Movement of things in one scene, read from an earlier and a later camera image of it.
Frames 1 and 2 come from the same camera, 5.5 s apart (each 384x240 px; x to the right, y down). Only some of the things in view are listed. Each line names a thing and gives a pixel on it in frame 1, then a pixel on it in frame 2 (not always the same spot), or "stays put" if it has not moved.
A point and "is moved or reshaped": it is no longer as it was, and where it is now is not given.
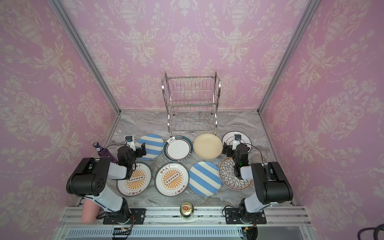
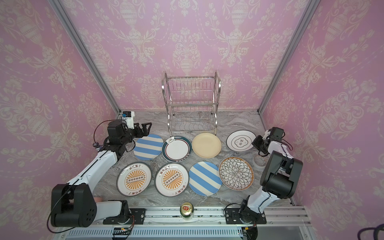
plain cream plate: [207, 146] stays put
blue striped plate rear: [154, 145] stays put
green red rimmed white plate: [177, 149] stays put
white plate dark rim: [245, 139] is moved or reshaped
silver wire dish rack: [191, 102] stays put
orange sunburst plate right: [171, 179] stays put
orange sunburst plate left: [138, 183] stays put
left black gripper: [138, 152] to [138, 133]
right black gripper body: [229, 150] to [259, 144]
